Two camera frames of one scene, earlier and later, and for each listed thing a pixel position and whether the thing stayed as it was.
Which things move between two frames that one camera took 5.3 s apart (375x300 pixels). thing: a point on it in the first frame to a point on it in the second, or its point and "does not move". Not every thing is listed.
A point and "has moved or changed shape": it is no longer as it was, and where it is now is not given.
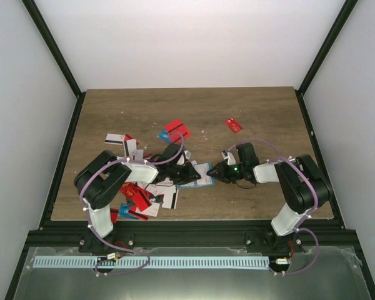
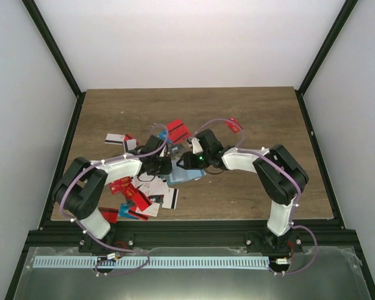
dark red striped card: (114, 215) does not move
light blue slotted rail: (150, 262) does not move
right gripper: (222, 174) to (189, 163)
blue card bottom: (124, 209) does not move
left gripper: (189, 175) to (168, 167)
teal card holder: (191, 185) has moved or changed shape
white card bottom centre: (150, 210) does not move
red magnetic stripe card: (177, 131) does not move
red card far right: (234, 125) does not move
